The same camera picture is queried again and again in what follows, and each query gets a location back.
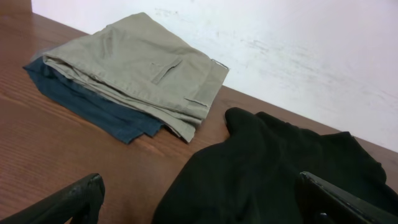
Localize folded khaki pants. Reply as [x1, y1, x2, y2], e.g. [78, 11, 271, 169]
[43, 12, 229, 142]

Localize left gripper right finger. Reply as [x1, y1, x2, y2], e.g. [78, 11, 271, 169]
[297, 172, 397, 224]

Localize black t-shirt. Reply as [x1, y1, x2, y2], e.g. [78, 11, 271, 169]
[152, 108, 397, 223]

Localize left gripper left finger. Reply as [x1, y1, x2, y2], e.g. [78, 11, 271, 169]
[1, 173, 105, 224]

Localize folded navy blue garment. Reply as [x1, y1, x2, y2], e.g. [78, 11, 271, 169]
[24, 57, 164, 144]

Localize folded grey garment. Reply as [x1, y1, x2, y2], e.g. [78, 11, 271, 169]
[30, 46, 56, 62]

